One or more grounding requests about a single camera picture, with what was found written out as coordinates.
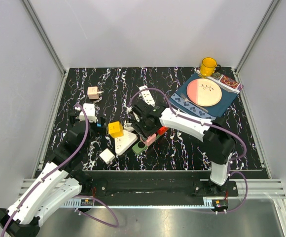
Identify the red cube socket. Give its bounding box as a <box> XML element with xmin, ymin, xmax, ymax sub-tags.
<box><xmin>157</xmin><ymin>127</ymin><xmax>168</xmax><ymax>136</ymax></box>

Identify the pink cube socket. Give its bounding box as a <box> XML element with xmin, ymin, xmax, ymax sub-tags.
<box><xmin>140</xmin><ymin>133</ymin><xmax>157</xmax><ymax>146</ymax></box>

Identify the white rectangular power strip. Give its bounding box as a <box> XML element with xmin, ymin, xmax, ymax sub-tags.
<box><xmin>139</xmin><ymin>85</ymin><xmax>155</xmax><ymax>107</ymax></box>

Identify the green power strip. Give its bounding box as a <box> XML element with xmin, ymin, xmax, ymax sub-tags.
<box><xmin>132</xmin><ymin>136</ymin><xmax>158</xmax><ymax>155</ymax></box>

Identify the yellow cube socket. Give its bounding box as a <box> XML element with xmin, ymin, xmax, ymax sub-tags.
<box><xmin>108</xmin><ymin>121</ymin><xmax>124</xmax><ymax>139</ymax></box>

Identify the white triangular power strip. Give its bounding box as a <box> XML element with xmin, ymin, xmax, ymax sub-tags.
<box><xmin>114</xmin><ymin>130</ymin><xmax>138</xmax><ymax>156</ymax></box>

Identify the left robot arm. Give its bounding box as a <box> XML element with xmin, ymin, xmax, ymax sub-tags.
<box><xmin>0</xmin><ymin>118</ymin><xmax>106</xmax><ymax>237</ymax></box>

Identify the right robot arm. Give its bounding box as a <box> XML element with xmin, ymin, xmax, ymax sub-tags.
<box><xmin>127</xmin><ymin>101</ymin><xmax>235</xmax><ymax>196</ymax></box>

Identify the white cube charger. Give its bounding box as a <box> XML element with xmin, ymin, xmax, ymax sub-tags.
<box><xmin>99</xmin><ymin>149</ymin><xmax>115</xmax><ymax>164</ymax></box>

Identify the blue placemat cloth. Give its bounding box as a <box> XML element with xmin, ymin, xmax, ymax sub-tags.
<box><xmin>169</xmin><ymin>73</ymin><xmax>238</xmax><ymax>119</ymax></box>

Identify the beige cube socket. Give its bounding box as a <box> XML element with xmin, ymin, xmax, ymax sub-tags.
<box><xmin>87</xmin><ymin>86</ymin><xmax>102</xmax><ymax>100</ymax></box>

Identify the silver fork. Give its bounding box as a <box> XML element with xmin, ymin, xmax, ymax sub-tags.
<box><xmin>180</xmin><ymin>93</ymin><xmax>208</xmax><ymax>113</ymax></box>

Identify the pink cream plate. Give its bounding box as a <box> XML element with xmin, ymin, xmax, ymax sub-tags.
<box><xmin>186</xmin><ymin>79</ymin><xmax>222</xmax><ymax>107</ymax></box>

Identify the yellow mug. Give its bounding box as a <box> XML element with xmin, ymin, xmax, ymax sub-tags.
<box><xmin>200</xmin><ymin>57</ymin><xmax>221</xmax><ymax>77</ymax></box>

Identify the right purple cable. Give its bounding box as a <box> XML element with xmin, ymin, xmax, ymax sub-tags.
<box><xmin>127</xmin><ymin>87</ymin><xmax>249</xmax><ymax>215</ymax></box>

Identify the purple cable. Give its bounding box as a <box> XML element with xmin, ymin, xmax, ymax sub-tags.
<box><xmin>127</xmin><ymin>87</ymin><xmax>249</xmax><ymax>215</ymax></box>
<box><xmin>0</xmin><ymin>103</ymin><xmax>120</xmax><ymax>237</ymax></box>

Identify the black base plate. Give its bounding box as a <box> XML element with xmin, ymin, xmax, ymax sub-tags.
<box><xmin>77</xmin><ymin>170</ymin><xmax>239</xmax><ymax>206</ymax></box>

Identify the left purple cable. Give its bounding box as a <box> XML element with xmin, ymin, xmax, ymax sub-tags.
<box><xmin>0</xmin><ymin>103</ymin><xmax>120</xmax><ymax>237</ymax></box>

